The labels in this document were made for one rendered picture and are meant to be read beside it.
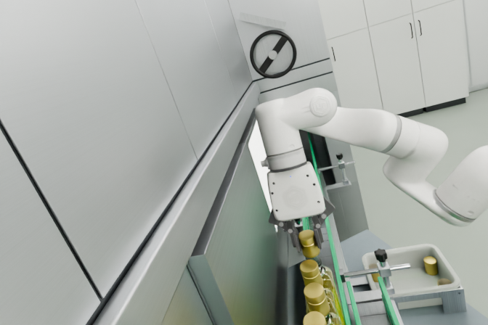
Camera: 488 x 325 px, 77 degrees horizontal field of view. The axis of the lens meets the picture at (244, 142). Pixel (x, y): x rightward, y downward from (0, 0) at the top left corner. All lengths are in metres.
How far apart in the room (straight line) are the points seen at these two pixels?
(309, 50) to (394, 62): 3.04
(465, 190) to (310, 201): 0.29
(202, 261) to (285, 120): 0.29
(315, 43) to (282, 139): 0.96
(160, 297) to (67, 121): 0.20
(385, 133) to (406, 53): 3.87
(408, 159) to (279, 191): 0.28
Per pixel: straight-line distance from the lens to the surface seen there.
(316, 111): 0.58
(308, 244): 0.65
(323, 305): 0.59
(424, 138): 0.70
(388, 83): 4.50
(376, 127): 0.66
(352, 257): 1.26
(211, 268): 0.48
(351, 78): 4.37
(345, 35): 4.31
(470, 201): 0.73
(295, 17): 1.49
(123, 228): 0.37
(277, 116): 0.58
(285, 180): 0.60
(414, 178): 0.75
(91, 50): 0.41
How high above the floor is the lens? 1.57
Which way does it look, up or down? 17 degrees down
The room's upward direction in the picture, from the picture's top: 18 degrees counter-clockwise
